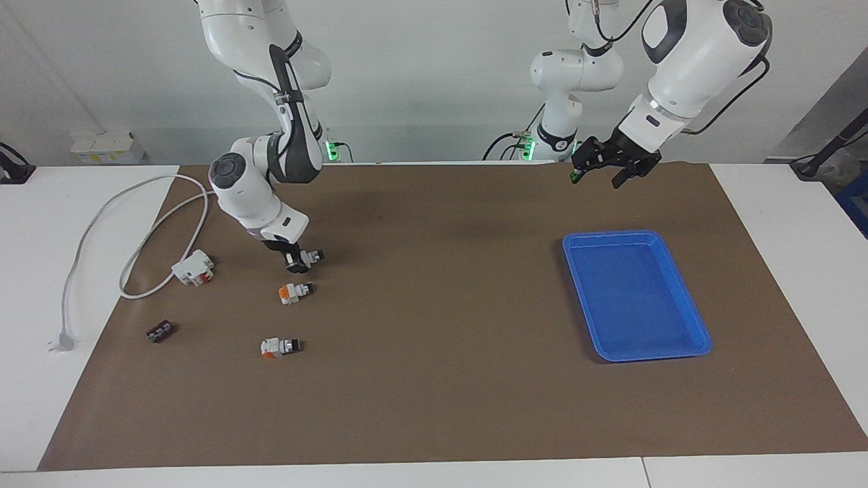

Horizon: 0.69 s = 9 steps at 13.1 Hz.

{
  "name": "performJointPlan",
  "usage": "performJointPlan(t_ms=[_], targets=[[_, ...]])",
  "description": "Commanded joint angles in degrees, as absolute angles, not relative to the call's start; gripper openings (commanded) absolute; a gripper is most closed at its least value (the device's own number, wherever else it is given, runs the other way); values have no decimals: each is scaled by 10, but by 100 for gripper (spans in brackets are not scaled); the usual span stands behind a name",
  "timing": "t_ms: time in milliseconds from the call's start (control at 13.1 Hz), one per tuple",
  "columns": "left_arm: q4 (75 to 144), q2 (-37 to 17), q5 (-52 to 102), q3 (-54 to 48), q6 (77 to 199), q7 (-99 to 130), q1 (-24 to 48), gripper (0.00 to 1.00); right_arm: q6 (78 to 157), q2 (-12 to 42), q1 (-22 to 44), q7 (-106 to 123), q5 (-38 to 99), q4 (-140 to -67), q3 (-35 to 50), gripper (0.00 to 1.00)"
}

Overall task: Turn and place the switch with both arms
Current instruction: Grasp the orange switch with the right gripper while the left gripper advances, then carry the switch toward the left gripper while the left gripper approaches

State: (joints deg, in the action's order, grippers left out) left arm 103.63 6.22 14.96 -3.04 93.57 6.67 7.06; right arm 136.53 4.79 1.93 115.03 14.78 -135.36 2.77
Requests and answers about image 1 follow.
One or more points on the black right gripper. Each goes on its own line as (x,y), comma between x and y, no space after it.
(279,245)

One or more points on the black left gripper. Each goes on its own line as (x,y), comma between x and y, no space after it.
(620,154)

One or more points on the selector switch with orange block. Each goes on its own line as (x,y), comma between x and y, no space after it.
(291,293)
(314,257)

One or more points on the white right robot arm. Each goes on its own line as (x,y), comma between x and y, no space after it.
(237,183)

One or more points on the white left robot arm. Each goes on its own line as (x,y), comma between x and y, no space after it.
(692,54)

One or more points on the white red circuit breaker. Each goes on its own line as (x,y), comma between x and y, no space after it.
(192,268)

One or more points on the blue plastic tray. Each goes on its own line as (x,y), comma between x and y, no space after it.
(630,298)

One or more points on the small dark terminal block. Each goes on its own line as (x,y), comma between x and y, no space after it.
(160,332)

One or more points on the brown table mat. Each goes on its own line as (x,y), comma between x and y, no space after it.
(434,339)

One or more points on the white cardboard box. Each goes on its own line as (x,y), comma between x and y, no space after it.
(108,149)

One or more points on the black pole stand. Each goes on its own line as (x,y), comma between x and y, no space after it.
(824,157)

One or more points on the blue storage crate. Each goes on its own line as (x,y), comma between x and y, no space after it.
(856,203)

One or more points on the black clamp object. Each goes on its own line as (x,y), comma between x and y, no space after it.
(13,173)

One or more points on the orange white switch lower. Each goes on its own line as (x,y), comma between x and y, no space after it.
(278,347)

